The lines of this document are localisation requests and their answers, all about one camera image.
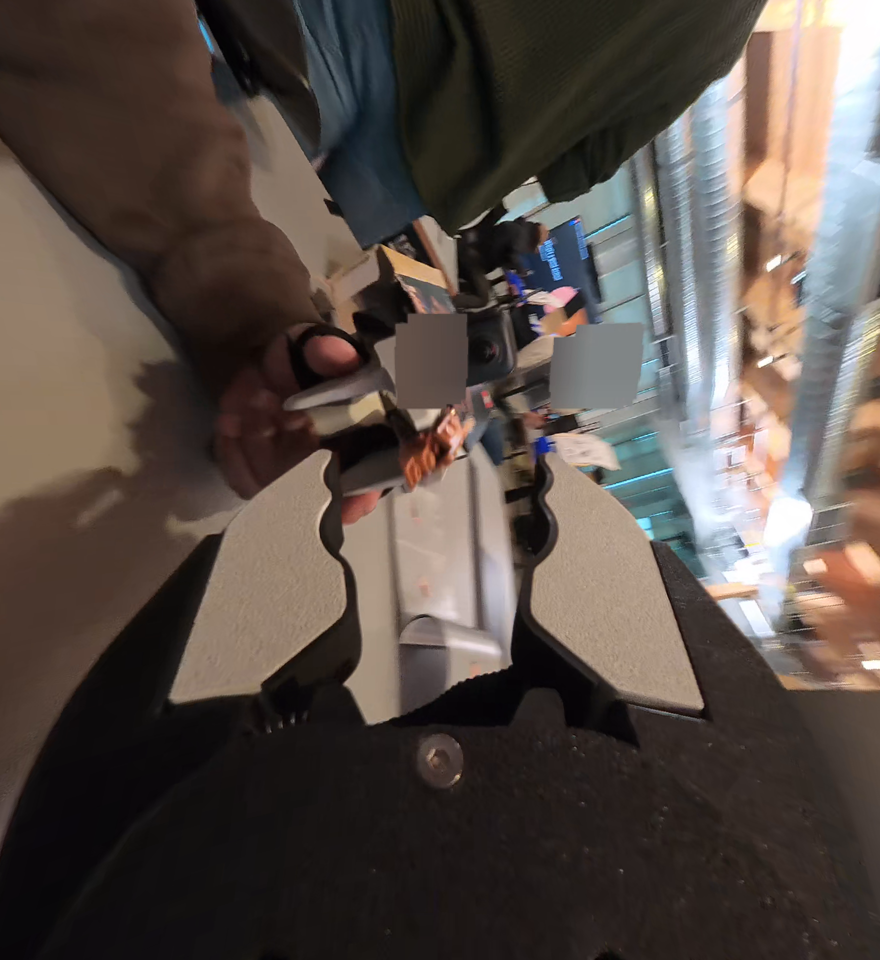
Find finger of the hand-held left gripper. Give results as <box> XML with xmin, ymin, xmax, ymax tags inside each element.
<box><xmin>335</xmin><ymin>438</ymin><xmax>414</xmax><ymax>499</ymax></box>
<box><xmin>281</xmin><ymin>357</ymin><xmax>399</xmax><ymax>421</ymax></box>

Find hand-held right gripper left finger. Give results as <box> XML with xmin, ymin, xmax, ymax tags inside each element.
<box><xmin>167</xmin><ymin>450</ymin><xmax>362</xmax><ymax>709</ymax></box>

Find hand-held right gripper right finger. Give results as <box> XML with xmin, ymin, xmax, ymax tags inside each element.
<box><xmin>509</xmin><ymin>450</ymin><xmax>707</xmax><ymax>715</ymax></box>

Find brown brick assembly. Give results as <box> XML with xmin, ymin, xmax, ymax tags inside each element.
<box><xmin>407</xmin><ymin>405</ymin><xmax>474</xmax><ymax>490</ymax></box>

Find brick instruction booklet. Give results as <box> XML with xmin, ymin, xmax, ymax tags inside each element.
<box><xmin>343</xmin><ymin>443</ymin><xmax>519</xmax><ymax>724</ymax></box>

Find person's left forearm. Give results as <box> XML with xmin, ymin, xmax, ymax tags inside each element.
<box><xmin>0</xmin><ymin>0</ymin><xmax>324</xmax><ymax>384</ymax></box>

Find grey desk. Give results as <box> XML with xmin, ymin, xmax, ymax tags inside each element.
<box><xmin>0</xmin><ymin>90</ymin><xmax>411</xmax><ymax>960</ymax></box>

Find person's left hand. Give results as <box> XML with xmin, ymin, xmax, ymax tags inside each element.
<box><xmin>211</xmin><ymin>323</ymin><xmax>404</xmax><ymax>526</ymax></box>

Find brick set box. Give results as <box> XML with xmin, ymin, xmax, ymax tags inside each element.
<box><xmin>328</xmin><ymin>245</ymin><xmax>459</xmax><ymax>334</ymax></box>

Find silver ventilation duct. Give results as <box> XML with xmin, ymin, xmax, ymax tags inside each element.
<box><xmin>635</xmin><ymin>83</ymin><xmax>749</xmax><ymax>451</ymax></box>
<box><xmin>778</xmin><ymin>150</ymin><xmax>880</xmax><ymax>511</ymax></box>

